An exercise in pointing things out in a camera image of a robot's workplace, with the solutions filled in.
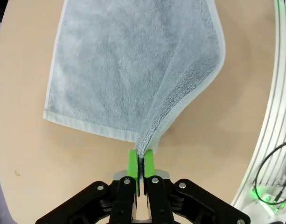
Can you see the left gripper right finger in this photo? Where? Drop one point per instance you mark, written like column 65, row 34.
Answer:
column 159, row 200

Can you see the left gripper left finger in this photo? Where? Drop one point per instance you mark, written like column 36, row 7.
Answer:
column 124, row 200

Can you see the light blue towel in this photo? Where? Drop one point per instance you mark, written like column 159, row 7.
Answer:
column 121, row 70

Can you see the aluminium frame profile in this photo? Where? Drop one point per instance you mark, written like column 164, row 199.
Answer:
column 280, row 93

